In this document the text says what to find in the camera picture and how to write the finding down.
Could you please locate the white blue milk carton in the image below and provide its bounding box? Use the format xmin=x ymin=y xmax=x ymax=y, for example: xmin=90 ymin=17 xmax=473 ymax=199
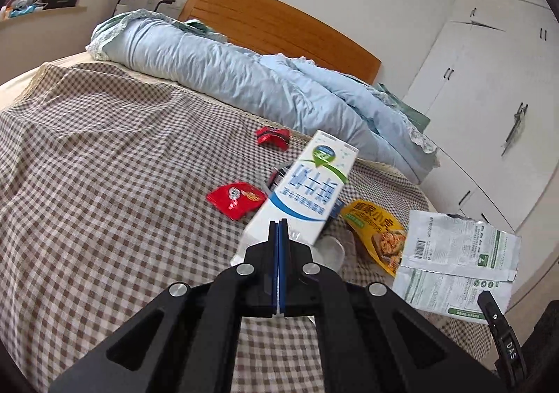
xmin=230 ymin=130 xmax=360 ymax=267

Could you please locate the green cloth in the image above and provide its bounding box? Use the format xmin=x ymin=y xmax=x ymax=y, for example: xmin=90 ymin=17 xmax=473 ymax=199
xmin=378 ymin=83 xmax=432 ymax=131

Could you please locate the wooden headboard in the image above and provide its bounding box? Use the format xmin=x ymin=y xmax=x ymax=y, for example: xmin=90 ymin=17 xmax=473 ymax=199
xmin=177 ymin=0 xmax=382 ymax=85

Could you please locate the red snack packet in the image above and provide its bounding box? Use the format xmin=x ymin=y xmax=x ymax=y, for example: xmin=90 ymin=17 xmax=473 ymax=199
xmin=206 ymin=182 xmax=268 ymax=221

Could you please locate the light blue quilt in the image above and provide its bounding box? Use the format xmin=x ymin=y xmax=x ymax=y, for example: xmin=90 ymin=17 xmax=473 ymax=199
xmin=86 ymin=8 xmax=441 ymax=184

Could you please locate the brown checkered bed sheet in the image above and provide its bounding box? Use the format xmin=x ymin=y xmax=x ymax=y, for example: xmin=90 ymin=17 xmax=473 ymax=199
xmin=0 ymin=61 xmax=494 ymax=393

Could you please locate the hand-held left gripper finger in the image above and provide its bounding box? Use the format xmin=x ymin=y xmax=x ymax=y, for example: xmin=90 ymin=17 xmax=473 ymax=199
xmin=278 ymin=222 xmax=509 ymax=393
xmin=47 ymin=221 xmax=279 ymax=393

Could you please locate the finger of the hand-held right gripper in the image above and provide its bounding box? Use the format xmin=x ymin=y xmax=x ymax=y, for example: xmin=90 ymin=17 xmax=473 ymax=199
xmin=477 ymin=289 xmax=530 ymax=390

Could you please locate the grey hanger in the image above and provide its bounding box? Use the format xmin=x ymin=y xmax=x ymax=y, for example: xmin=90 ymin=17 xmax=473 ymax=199
xmin=501 ymin=102 xmax=528 ymax=157

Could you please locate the white wardrobe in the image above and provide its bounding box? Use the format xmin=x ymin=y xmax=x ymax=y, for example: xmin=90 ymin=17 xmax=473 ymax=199
xmin=402 ymin=0 xmax=559 ymax=236

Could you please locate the small red wrapper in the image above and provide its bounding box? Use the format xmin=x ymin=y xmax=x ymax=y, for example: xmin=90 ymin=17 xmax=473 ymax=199
xmin=255 ymin=126 xmax=291 ymax=150

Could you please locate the yellow snack packet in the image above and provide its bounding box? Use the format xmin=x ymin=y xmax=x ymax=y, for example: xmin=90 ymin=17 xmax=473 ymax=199
xmin=340 ymin=200 xmax=409 ymax=278

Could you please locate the clear plastic wrapper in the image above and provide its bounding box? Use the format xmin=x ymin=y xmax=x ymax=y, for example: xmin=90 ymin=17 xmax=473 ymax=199
xmin=312 ymin=233 xmax=350 ymax=276

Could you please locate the white green foil bag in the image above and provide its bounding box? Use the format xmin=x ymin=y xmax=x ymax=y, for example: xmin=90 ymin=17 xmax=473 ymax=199
xmin=392 ymin=209 xmax=522 ymax=324

